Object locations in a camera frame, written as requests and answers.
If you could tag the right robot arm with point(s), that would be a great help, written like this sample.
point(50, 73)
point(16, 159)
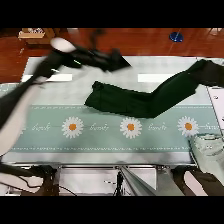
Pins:
point(195, 183)

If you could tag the dark green T-shirt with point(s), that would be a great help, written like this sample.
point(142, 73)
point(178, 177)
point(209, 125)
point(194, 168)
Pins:
point(133, 101)

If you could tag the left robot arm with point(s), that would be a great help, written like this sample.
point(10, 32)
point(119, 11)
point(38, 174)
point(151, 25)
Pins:
point(56, 62)

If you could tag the pale green garment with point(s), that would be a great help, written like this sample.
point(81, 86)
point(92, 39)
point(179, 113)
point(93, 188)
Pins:
point(208, 154)

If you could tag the silver frame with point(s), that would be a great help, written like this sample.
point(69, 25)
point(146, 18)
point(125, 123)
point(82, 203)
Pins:
point(140, 186)

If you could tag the blue round disc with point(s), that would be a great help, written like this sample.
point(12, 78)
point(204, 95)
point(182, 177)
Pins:
point(176, 37)

